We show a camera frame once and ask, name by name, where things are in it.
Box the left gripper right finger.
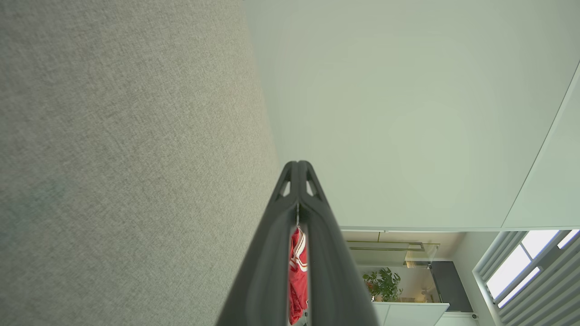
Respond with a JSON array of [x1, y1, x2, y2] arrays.
[[297, 161, 379, 326]]

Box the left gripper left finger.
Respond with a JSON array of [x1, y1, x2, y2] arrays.
[[217, 161, 300, 326]]

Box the red garment with white waistband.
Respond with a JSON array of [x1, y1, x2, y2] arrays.
[[289, 226, 309, 325]]

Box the green potted plant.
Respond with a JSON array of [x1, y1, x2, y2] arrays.
[[362, 267, 403, 302]]

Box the brass rectangular ceiling fixture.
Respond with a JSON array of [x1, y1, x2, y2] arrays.
[[347, 240, 440, 263]]

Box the white counter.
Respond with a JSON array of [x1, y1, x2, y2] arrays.
[[372, 301, 450, 326]]

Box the black tall panel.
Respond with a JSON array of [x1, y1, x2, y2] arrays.
[[430, 261, 473, 313]]

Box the grey fabric sofa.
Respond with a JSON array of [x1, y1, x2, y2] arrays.
[[0, 0, 284, 326]]

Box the window with grey blinds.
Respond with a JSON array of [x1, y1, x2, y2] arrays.
[[472, 230, 580, 326]]

